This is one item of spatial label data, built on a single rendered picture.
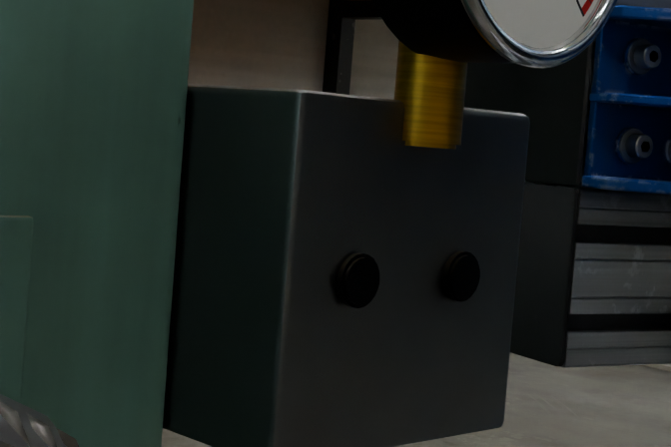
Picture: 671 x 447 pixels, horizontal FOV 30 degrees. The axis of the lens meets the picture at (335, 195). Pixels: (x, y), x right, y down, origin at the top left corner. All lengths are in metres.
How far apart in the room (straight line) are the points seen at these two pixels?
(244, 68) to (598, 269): 3.01
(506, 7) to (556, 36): 0.02
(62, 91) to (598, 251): 0.41
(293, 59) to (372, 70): 0.35
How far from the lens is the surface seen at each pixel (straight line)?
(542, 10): 0.27
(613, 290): 0.65
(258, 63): 3.64
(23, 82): 0.26
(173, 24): 0.28
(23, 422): 0.16
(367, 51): 3.97
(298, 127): 0.26
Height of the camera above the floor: 0.61
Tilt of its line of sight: 3 degrees down
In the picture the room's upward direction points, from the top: 5 degrees clockwise
